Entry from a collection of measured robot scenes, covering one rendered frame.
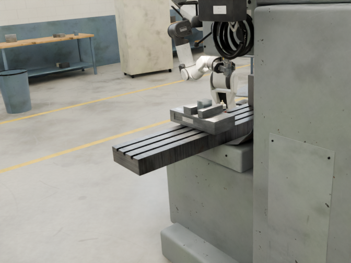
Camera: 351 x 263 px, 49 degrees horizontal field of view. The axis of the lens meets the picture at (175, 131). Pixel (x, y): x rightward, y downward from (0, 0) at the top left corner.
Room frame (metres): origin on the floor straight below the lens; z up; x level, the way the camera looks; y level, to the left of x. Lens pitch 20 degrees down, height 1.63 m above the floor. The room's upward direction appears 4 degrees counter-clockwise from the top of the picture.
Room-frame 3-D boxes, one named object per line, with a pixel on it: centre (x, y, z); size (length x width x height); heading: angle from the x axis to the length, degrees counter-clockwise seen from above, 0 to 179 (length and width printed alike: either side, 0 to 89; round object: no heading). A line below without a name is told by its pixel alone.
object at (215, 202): (2.07, -0.28, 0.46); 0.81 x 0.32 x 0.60; 37
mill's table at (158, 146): (2.02, -0.25, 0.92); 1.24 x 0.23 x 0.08; 127
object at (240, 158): (2.05, -0.30, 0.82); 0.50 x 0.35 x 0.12; 37
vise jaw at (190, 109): (1.99, -0.13, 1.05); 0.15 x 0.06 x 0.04; 128
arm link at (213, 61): (2.14, -0.27, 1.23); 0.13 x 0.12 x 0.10; 108
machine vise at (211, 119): (1.97, -0.14, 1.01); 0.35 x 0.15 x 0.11; 38
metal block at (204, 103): (1.95, -0.16, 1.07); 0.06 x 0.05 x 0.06; 128
